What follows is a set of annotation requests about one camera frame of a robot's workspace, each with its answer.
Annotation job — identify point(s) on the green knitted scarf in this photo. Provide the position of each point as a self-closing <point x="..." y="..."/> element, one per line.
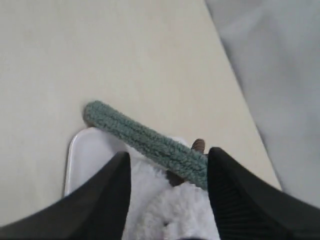
<point x="185" y="162"/>

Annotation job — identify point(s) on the white curtain backdrop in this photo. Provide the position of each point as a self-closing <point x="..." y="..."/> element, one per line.
<point x="274" y="49"/>

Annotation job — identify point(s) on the white plastic tray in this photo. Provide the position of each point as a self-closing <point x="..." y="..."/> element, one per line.
<point x="89" y="150"/>

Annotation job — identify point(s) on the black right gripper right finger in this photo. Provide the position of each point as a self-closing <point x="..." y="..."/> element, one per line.
<point x="247" y="208"/>

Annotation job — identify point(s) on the white plush snowman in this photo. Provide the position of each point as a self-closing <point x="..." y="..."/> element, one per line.
<point x="159" y="211"/>

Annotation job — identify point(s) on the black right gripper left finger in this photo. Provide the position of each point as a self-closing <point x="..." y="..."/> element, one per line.
<point x="95" y="211"/>

